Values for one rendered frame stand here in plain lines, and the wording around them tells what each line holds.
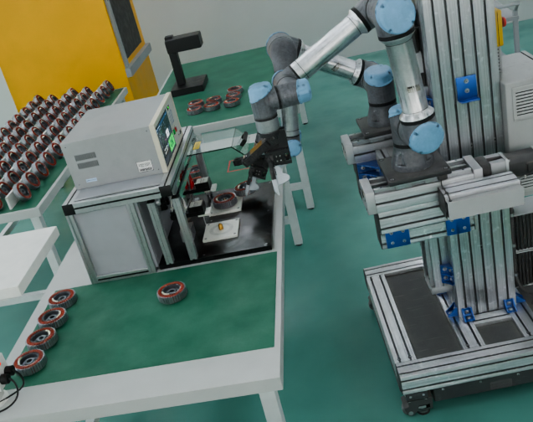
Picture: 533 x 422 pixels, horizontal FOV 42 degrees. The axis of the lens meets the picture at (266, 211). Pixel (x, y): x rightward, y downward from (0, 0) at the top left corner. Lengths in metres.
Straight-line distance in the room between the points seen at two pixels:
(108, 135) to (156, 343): 0.86
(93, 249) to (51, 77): 3.93
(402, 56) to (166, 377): 1.25
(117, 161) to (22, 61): 3.97
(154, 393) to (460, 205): 1.20
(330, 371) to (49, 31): 4.30
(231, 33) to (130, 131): 5.46
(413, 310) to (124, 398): 1.48
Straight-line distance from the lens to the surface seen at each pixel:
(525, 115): 2.73
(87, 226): 2.83
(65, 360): 2.55
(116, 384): 2.33
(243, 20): 8.10
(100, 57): 6.48
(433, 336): 3.06
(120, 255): 2.87
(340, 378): 3.24
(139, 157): 2.79
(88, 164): 2.86
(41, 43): 6.61
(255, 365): 2.20
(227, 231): 2.94
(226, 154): 3.87
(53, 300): 2.87
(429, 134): 2.33
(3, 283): 2.15
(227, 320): 2.43
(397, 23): 2.20
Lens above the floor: 2.09
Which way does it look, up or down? 26 degrees down
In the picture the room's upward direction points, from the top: 14 degrees counter-clockwise
